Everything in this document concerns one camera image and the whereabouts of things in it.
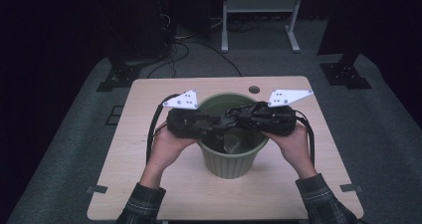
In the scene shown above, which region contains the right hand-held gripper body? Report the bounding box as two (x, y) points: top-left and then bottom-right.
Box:
(252, 89), (315, 137)

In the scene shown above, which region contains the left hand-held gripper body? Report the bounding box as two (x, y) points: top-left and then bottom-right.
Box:
(162, 90), (213, 139)

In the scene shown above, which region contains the black plastic garbage bag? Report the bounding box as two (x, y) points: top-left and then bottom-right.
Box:
(205, 104), (263, 155)

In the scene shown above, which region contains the green plastic trash bin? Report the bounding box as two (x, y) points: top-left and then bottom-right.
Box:
(197, 92), (271, 180)

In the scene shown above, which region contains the person's left hand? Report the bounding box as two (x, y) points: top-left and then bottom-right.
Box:
(145, 121), (199, 174)

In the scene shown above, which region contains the person's right hand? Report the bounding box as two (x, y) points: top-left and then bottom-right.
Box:
(262, 123), (317, 179)

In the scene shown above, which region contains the black stand base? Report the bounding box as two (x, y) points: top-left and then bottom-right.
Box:
(96, 56), (142, 93)
(318, 53), (372, 91)

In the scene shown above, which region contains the grey tape strip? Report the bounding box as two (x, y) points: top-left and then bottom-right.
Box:
(87, 184), (108, 194)
(339, 183), (363, 193)

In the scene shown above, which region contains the white metal stand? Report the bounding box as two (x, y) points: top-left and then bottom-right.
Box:
(221, 0), (306, 54)

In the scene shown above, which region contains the dark equipment cabinet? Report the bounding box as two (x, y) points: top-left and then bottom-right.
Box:
(105, 0), (171, 60)

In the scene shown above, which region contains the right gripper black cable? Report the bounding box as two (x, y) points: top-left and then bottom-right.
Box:
(293, 109), (317, 167)

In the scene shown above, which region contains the looped black floor cable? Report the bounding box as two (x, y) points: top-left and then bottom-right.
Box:
(146, 43), (191, 79)

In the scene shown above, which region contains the long black floor cable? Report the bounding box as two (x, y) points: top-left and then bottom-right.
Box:
(172, 40), (243, 78)

